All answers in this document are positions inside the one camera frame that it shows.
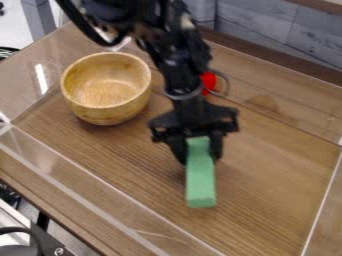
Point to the red felt tomato toy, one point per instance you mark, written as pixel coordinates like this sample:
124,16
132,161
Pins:
209,82

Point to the green rectangular block stick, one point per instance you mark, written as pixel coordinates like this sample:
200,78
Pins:
201,195

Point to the clear acrylic tray enclosure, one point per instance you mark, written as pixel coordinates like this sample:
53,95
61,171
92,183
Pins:
112,185

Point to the black bracket with bolt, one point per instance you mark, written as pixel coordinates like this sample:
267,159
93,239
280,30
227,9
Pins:
53,246

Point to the light wooden bowl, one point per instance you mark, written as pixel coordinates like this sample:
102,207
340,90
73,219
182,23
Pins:
106,87

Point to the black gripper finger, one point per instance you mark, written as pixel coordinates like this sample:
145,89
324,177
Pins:
217,145
178,146

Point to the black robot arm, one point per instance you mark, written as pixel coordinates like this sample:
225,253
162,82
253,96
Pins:
166,34

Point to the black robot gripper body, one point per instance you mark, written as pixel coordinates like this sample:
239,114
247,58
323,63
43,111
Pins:
196,118

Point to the grey post at back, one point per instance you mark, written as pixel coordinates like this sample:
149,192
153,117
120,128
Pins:
39,17

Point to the black table leg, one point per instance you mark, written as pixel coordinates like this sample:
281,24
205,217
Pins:
43,221

